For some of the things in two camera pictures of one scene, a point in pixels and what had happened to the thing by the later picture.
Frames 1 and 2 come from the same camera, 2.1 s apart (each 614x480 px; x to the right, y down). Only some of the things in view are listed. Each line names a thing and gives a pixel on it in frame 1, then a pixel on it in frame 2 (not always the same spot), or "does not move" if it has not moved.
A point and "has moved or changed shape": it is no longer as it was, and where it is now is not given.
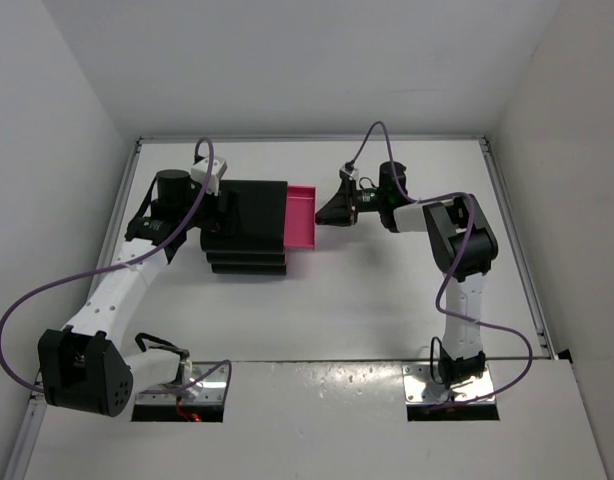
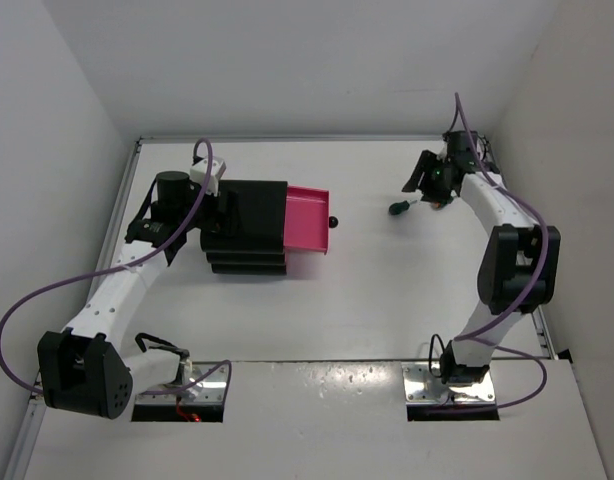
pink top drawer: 300,225 has moved or changed shape
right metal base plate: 466,377 does not move
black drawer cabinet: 251,234 does not move
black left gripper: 220,222 does not move
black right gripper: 343,209 → 421,178
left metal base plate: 209,389 does not move
